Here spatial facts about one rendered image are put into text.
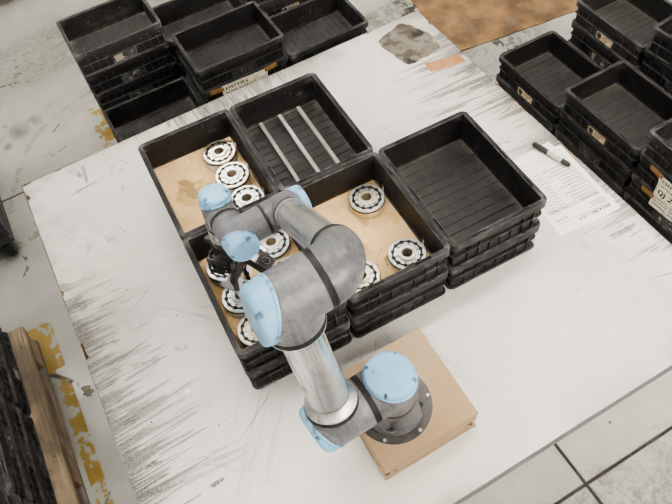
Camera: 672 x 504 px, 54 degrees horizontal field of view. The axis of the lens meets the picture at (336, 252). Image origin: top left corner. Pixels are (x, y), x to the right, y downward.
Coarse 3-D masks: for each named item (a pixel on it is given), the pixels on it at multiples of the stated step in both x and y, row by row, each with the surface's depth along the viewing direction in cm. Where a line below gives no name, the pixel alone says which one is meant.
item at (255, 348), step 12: (192, 252) 176; (204, 276) 171; (204, 288) 169; (216, 300) 166; (216, 312) 165; (336, 312) 164; (228, 324) 162; (228, 336) 160; (252, 348) 158; (264, 348) 160
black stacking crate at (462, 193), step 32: (448, 128) 196; (416, 160) 200; (448, 160) 198; (480, 160) 197; (416, 192) 193; (448, 192) 192; (480, 192) 191; (512, 192) 188; (448, 224) 185; (480, 224) 184; (512, 224) 177; (448, 256) 178
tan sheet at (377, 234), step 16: (320, 208) 192; (336, 208) 192; (384, 208) 190; (352, 224) 188; (368, 224) 188; (384, 224) 187; (400, 224) 187; (368, 240) 185; (384, 240) 184; (368, 256) 182; (384, 256) 181; (384, 272) 178
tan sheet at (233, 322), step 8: (296, 248) 185; (288, 256) 184; (200, 264) 185; (256, 272) 182; (208, 280) 182; (216, 288) 180; (224, 288) 180; (216, 296) 179; (224, 312) 176; (232, 320) 174; (240, 320) 174; (232, 328) 173; (240, 344) 170
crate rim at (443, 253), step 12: (372, 156) 189; (336, 168) 187; (384, 168) 186; (312, 180) 186; (396, 180) 183; (408, 192) 180; (420, 216) 176; (432, 228) 174; (444, 240) 171; (444, 252) 168; (420, 264) 167; (396, 276) 166; (408, 276) 168; (372, 288) 164; (384, 288) 167; (348, 300) 164; (360, 300) 165
